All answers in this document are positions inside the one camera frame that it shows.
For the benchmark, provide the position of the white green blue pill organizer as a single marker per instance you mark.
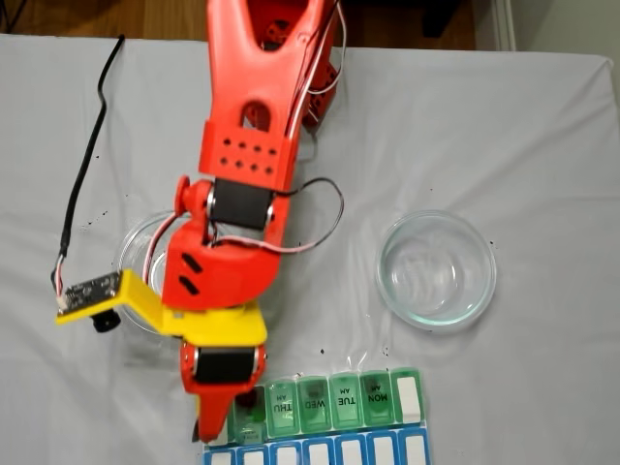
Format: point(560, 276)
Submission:
point(387, 445)

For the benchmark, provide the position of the large clear glass bowl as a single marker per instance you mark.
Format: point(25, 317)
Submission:
point(135, 242)

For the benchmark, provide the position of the small clear glass bowl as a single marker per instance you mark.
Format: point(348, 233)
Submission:
point(436, 271)

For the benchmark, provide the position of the white table cover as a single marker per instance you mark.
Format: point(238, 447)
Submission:
point(484, 121)

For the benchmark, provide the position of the camera board on yellow mount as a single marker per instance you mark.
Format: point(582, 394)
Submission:
point(126, 300)

